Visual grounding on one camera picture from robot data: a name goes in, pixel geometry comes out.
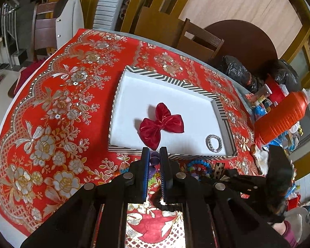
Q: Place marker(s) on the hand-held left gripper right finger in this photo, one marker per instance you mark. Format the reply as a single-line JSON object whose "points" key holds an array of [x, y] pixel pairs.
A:
{"points": [[163, 175]]}

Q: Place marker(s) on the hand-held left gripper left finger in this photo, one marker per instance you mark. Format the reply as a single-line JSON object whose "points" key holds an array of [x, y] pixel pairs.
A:
{"points": [[145, 175]]}

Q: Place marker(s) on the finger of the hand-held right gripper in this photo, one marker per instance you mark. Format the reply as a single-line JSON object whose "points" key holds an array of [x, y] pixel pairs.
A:
{"points": [[248, 180], [255, 192]]}

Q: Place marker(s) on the leopard print bow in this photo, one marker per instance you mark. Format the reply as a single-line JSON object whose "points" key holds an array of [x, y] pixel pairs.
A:
{"points": [[219, 169]]}

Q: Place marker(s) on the striped white tray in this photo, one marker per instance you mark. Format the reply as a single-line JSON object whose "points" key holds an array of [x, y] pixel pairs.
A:
{"points": [[170, 95]]}

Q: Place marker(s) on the person's right forearm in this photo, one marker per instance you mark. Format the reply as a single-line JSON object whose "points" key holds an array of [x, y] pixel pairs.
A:
{"points": [[286, 235]]}

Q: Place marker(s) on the orange white packet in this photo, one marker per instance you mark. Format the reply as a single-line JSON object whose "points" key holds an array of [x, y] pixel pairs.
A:
{"points": [[259, 157]]}

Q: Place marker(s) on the pile of colourful packets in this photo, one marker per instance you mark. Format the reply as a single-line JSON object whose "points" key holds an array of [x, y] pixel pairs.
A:
{"points": [[292, 137]]}

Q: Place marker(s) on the red satin bow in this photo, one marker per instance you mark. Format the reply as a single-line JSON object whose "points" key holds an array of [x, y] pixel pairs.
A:
{"points": [[155, 129]]}

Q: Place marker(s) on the orange thermos bottle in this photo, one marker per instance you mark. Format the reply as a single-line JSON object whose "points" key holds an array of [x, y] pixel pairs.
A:
{"points": [[279, 118]]}

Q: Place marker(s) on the red plastic jar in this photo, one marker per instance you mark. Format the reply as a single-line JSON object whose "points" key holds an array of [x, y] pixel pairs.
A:
{"points": [[276, 90]]}

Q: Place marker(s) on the black plastic bag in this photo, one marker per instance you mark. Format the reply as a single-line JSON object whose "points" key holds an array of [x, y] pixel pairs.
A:
{"points": [[235, 69], [284, 72]]}

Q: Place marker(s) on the red floral tablecloth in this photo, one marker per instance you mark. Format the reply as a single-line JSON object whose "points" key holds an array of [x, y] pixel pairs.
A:
{"points": [[54, 95]]}

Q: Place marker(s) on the slatted wooden chair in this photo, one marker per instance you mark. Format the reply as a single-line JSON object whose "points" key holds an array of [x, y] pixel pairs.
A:
{"points": [[196, 38]]}

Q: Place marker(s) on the round brown table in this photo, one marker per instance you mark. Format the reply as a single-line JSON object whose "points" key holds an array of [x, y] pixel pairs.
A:
{"points": [[242, 36]]}

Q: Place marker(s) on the brown padded chair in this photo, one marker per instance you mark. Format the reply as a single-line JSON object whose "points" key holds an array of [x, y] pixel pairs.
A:
{"points": [[157, 23]]}

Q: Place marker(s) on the dark red cushion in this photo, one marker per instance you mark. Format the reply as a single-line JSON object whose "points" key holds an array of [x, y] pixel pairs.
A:
{"points": [[25, 75]]}

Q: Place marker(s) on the dark shoe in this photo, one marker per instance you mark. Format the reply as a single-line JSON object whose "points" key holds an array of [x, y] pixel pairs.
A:
{"points": [[2, 67], [0, 78]]}

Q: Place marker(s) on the white ribbed panel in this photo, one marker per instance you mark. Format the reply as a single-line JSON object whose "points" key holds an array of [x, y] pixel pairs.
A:
{"points": [[108, 2]]}

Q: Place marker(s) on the dark brown leather chair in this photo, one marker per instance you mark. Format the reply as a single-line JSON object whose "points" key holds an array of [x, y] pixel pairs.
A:
{"points": [[44, 25]]}

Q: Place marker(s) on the metal stair railing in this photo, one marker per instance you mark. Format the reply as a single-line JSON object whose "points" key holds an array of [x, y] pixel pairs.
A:
{"points": [[9, 28]]}

